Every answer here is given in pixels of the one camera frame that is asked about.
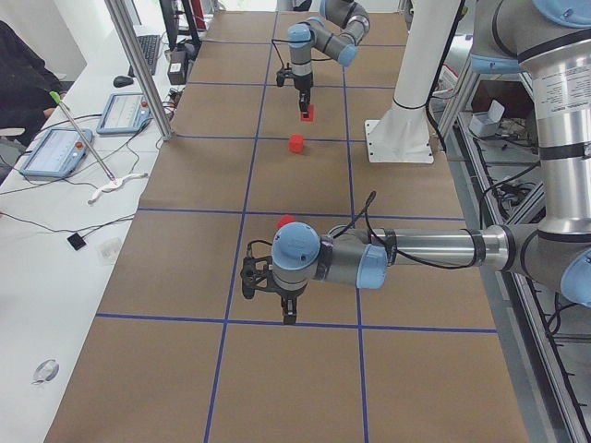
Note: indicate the aluminium frame post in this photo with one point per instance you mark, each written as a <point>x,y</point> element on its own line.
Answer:
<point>127,36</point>

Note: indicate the black keyboard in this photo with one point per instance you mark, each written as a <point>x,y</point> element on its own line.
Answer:
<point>150,47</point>

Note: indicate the white small box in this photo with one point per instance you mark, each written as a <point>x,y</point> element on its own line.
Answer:
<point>485,124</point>

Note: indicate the near blue teach pendant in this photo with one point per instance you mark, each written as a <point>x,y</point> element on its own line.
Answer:
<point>57,155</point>

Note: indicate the blue teach pendant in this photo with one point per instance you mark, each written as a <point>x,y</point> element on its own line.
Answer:
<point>124,114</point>
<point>57,155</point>

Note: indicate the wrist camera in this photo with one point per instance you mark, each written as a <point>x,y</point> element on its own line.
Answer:
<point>256,275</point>
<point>282,75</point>

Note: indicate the metal rod green tip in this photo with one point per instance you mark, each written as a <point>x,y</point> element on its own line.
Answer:
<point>61,105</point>

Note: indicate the black power adapter box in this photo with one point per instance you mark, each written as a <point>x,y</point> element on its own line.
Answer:
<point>177,69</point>

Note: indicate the red block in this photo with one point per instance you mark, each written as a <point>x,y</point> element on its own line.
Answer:
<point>284,220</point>
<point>308,115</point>
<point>296,143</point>

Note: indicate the black computer mouse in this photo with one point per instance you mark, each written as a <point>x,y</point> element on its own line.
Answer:
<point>122,81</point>

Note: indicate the small black square device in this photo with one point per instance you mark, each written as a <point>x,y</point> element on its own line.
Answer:
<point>77,241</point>

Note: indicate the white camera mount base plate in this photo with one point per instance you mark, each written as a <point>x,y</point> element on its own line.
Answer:
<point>399,143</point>

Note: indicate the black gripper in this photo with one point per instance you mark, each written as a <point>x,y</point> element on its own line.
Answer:
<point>286,292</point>
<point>303,84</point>

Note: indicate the seated person in black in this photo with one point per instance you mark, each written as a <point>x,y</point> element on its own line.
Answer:
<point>25,87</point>

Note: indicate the far blue teach pendant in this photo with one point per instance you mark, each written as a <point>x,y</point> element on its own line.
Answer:
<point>124,114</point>

